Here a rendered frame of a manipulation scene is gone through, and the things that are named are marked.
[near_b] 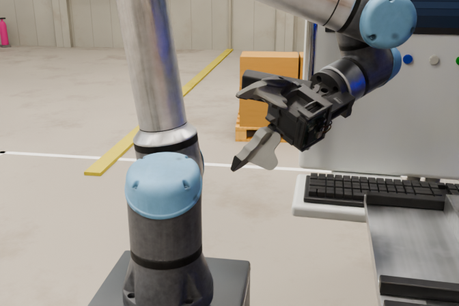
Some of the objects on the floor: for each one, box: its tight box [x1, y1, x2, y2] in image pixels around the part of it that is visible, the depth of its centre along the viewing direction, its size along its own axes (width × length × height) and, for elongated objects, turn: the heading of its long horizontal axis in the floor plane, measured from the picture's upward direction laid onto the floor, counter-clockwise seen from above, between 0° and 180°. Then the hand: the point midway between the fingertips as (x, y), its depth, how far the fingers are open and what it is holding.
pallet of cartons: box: [236, 51, 304, 143], centre depth 421 cm, size 79×115×65 cm
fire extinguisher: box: [0, 17, 12, 48], centre depth 950 cm, size 25×25×57 cm
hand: (229, 134), depth 70 cm, fingers open, 14 cm apart
